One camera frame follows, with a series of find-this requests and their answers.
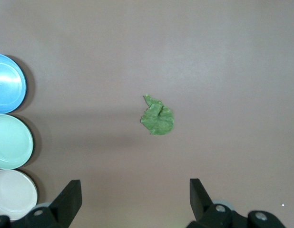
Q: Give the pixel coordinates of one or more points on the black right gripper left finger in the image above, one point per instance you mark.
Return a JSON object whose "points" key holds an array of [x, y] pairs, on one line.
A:
{"points": [[66, 204]]}

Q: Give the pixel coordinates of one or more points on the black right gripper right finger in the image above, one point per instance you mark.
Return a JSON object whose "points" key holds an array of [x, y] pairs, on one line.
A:
{"points": [[201, 209]]}

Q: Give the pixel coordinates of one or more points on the green lettuce leaf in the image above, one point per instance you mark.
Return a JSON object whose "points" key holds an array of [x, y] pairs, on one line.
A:
{"points": [[159, 121]]}

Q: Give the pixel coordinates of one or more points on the beige round plate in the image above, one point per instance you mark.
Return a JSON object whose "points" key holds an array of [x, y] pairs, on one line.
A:
{"points": [[11, 194]]}

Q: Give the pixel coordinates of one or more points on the light green round plate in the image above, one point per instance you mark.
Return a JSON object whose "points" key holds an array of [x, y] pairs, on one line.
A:
{"points": [[11, 142]]}

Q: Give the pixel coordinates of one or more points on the blue round plate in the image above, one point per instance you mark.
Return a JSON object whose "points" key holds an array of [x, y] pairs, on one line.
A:
{"points": [[6, 85]]}

